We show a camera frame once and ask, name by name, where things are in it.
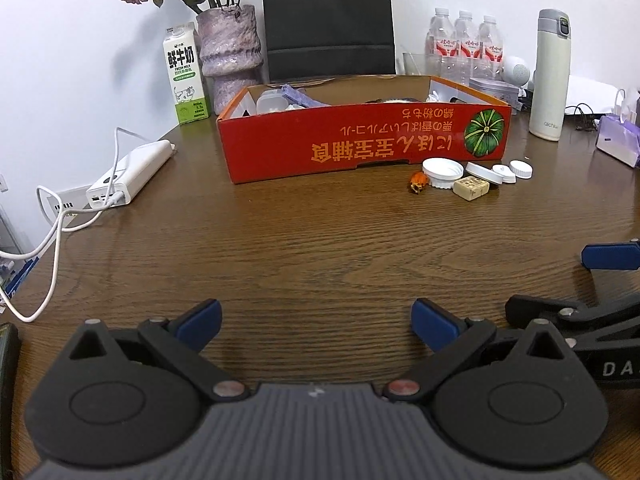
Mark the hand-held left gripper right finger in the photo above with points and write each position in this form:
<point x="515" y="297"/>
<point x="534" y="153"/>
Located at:
<point x="431" y="321"/>

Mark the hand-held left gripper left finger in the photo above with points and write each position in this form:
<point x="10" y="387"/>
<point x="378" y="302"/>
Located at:
<point x="201" y="317"/>

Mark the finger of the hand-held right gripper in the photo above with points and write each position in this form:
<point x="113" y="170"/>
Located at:
<point x="612" y="256"/>
<point x="565" y="312"/>

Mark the red cardboard box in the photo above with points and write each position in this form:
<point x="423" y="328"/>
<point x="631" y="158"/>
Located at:
<point x="300" y="135"/>

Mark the frosted cotton swab container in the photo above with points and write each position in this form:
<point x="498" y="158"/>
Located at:
<point x="272" y="104"/>

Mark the purple fabric pouch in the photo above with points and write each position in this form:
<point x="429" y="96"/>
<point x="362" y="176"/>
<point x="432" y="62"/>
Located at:
<point x="297" y="95"/>

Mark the wooden desktop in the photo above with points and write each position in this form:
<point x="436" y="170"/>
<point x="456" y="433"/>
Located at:
<point x="300" y="260"/>

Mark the purple tissue pack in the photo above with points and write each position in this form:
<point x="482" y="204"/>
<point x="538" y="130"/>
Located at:
<point x="620" y="140"/>

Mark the small white bottle cap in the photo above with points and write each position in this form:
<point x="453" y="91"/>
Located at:
<point x="521" y="169"/>
<point x="501" y="170"/>

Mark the beige rectangular block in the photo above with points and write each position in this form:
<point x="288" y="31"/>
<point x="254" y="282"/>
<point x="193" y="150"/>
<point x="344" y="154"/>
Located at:
<point x="471" y="188"/>

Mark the small orange figurine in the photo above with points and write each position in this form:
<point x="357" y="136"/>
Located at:
<point x="418" y="183"/>

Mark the white paper bag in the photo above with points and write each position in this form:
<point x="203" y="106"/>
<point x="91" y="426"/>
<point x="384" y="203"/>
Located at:
<point x="629" y="105"/>

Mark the large white jar lid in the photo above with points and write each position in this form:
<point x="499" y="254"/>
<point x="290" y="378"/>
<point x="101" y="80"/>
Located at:
<point x="440" y="167"/>

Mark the flat white lid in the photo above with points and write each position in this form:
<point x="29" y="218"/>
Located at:
<point x="480" y="170"/>

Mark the white power bank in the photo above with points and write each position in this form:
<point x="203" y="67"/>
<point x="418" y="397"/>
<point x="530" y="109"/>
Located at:
<point x="135" y="170"/>

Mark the blue box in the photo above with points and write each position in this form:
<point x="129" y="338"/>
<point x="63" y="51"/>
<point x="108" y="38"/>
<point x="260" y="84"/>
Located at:
<point x="20" y="277"/>

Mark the white thermos bottle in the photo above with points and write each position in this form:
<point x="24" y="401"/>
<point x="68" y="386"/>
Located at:
<point x="549" y="80"/>

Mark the dark flat object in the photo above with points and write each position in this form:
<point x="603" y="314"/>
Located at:
<point x="7" y="365"/>

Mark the round metal tin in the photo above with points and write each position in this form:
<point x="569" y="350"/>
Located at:
<point x="495" y="91"/>

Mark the white round speaker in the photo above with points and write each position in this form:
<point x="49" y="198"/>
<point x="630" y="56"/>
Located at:
<point x="516" y="70"/>

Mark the green white milk carton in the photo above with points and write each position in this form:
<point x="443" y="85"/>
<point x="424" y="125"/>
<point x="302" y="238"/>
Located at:
<point x="187" y="80"/>

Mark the clear water bottle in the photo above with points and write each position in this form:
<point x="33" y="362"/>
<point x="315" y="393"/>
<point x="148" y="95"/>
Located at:
<point x="441" y="45"/>
<point x="466" y="47"/>
<point x="490" y="50"/>

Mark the clear plastic cup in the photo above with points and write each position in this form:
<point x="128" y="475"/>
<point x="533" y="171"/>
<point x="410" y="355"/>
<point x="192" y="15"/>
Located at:
<point x="416" y="62"/>

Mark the black paper bag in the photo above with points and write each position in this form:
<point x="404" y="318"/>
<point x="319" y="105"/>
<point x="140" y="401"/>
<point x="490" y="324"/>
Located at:
<point x="325" y="15"/>

